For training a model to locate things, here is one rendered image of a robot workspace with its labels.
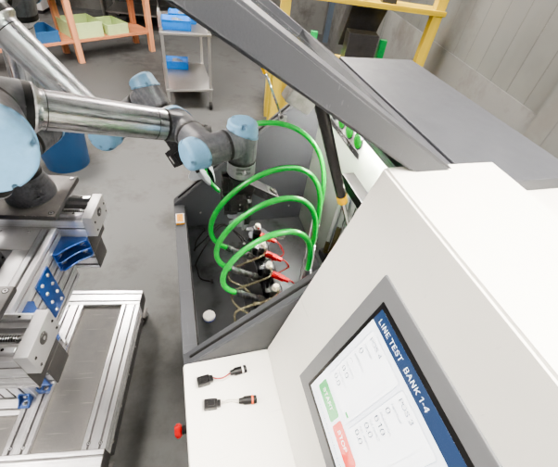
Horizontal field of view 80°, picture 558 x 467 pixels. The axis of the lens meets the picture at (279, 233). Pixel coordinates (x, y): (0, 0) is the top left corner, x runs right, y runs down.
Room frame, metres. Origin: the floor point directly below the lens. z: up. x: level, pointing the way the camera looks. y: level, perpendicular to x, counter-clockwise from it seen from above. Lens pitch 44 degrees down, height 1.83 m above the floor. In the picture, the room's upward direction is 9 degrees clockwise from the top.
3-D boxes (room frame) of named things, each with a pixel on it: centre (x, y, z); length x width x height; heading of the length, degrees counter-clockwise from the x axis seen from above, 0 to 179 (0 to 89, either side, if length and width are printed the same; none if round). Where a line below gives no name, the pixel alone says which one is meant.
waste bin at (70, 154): (2.34, 1.92, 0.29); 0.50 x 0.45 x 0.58; 102
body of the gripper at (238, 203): (0.74, 0.14, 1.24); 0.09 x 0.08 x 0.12; 111
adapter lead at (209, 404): (0.27, 0.05, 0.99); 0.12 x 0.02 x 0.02; 105
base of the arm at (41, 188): (0.80, 0.85, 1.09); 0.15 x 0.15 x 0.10
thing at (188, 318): (0.68, 0.29, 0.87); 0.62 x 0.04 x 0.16; 21
